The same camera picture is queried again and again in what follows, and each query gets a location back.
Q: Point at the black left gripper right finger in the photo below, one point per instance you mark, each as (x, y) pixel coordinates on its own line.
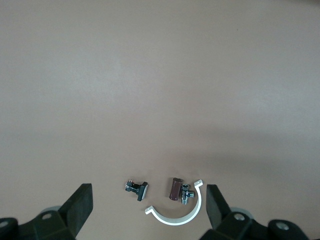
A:
(217, 210)

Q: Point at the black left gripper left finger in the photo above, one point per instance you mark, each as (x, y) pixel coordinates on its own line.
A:
(75, 212)

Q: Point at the black square push button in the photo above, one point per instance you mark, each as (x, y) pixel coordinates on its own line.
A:
(140, 191)

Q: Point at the small metal valve fitting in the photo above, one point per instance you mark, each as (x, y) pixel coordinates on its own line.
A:
(185, 195)

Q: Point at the white half-round pipe clamp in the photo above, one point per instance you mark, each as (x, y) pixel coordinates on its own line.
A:
(175, 221)

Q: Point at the brown table cover sheet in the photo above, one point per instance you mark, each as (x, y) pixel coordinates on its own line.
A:
(160, 75)

